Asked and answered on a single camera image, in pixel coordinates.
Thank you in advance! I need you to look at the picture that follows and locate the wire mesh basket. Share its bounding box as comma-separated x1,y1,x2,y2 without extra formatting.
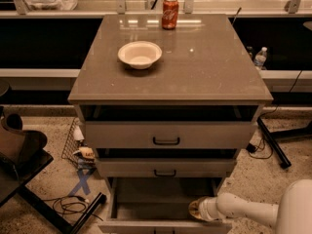
61,118,84,168

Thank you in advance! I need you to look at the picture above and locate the small snack bag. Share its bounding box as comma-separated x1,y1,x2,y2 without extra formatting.
73,146,95,170

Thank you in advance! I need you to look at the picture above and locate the grey drawer cabinet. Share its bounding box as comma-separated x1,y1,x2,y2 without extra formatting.
67,14,274,193

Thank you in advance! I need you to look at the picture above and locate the grey middle drawer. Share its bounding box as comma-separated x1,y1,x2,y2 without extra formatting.
96,158,236,177

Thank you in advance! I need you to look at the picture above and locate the grey bottom drawer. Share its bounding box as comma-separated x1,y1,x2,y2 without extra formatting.
99,177,231,234

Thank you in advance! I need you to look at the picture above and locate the orange soda can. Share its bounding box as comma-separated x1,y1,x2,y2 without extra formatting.
162,0,179,29

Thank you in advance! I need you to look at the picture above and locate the grey top drawer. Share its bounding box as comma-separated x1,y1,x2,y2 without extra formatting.
84,121,257,149

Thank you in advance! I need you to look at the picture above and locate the grey drawer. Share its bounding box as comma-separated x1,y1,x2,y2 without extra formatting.
99,177,231,234
96,158,236,177
84,121,257,149

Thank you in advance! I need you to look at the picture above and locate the black table leg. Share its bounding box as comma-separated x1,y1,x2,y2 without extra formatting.
19,186,106,234
257,118,312,170

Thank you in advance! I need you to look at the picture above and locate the clear water bottle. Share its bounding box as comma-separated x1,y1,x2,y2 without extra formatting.
253,47,267,70

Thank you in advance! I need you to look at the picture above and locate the black table leg right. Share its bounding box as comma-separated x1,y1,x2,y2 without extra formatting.
257,118,312,170

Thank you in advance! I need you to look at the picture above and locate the black table leg left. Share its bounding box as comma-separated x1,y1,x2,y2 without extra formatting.
19,186,106,234

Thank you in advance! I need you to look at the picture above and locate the black floor cable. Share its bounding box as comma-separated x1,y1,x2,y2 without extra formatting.
42,195,108,234

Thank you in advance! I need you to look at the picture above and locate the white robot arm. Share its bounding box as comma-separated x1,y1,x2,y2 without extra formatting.
188,179,312,234

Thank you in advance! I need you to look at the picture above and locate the black cable right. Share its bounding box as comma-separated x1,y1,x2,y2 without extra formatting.
246,137,275,161

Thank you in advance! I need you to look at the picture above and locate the white paper bowl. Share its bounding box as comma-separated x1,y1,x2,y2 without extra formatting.
118,41,162,69

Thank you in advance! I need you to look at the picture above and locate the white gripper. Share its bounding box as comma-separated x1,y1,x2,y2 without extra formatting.
188,197,225,221

